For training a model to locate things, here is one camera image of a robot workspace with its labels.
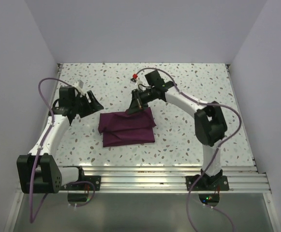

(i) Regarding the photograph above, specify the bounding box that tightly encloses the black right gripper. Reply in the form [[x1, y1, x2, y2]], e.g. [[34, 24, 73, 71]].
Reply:
[[127, 87, 156, 116]]

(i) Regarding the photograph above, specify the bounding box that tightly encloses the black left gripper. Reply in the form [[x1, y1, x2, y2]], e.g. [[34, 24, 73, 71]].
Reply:
[[72, 90, 103, 118]]

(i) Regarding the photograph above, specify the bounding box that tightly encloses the purple cloth mat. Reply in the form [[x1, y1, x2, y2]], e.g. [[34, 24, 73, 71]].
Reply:
[[98, 108, 156, 147]]

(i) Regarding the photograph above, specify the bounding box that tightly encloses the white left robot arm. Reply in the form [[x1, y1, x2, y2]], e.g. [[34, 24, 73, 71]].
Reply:
[[16, 80, 104, 194]]

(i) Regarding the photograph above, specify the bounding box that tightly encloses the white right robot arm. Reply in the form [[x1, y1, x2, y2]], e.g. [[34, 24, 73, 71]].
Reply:
[[126, 68, 227, 190]]

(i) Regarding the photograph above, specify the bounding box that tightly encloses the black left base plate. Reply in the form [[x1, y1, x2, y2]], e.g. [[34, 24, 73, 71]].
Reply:
[[60, 174, 101, 191]]

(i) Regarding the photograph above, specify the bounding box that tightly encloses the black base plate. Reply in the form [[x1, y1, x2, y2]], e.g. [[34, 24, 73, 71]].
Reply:
[[60, 174, 101, 191], [185, 174, 230, 191]]

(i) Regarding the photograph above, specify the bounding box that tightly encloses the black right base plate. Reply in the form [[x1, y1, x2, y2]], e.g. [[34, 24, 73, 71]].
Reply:
[[185, 174, 230, 191]]

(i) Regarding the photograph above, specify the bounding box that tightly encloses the aluminium rail frame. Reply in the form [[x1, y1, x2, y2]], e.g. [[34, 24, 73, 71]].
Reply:
[[3, 63, 276, 232]]

